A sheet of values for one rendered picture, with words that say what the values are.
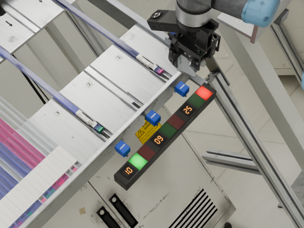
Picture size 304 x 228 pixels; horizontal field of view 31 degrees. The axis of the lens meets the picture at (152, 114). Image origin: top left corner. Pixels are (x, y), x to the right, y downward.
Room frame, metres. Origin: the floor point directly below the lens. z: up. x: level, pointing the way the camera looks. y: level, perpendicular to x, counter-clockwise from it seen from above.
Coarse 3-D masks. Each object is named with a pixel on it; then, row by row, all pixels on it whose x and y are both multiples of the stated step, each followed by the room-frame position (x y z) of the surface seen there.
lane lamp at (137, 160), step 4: (136, 152) 1.19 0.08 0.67; (136, 156) 1.18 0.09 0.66; (140, 156) 1.18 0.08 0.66; (128, 160) 1.18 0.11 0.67; (132, 160) 1.18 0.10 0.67; (136, 160) 1.18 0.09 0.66; (140, 160) 1.17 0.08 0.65; (144, 160) 1.17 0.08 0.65; (136, 164) 1.17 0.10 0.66; (140, 164) 1.17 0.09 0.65; (144, 164) 1.16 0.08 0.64; (140, 168) 1.16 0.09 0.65
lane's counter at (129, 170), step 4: (128, 164) 1.17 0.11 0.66; (124, 168) 1.17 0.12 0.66; (128, 168) 1.17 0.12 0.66; (132, 168) 1.16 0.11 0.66; (120, 172) 1.16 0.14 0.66; (124, 172) 1.16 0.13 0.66; (128, 172) 1.16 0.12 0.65; (132, 172) 1.16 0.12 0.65; (124, 176) 1.15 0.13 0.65; (128, 176) 1.15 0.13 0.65; (132, 176) 1.15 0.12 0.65
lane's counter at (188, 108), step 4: (184, 104) 1.26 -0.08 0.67; (188, 104) 1.26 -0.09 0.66; (180, 108) 1.26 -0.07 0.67; (184, 108) 1.26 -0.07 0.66; (188, 108) 1.25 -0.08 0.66; (192, 108) 1.25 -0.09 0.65; (184, 112) 1.25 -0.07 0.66; (188, 112) 1.24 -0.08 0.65; (192, 112) 1.24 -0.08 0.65; (188, 116) 1.24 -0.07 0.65
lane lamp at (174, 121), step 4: (172, 116) 1.24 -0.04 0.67; (176, 116) 1.24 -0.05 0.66; (168, 120) 1.24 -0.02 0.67; (172, 120) 1.24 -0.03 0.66; (176, 120) 1.23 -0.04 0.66; (180, 120) 1.23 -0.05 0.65; (172, 124) 1.23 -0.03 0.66; (176, 124) 1.23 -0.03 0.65; (180, 124) 1.22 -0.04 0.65; (176, 128) 1.22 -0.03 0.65
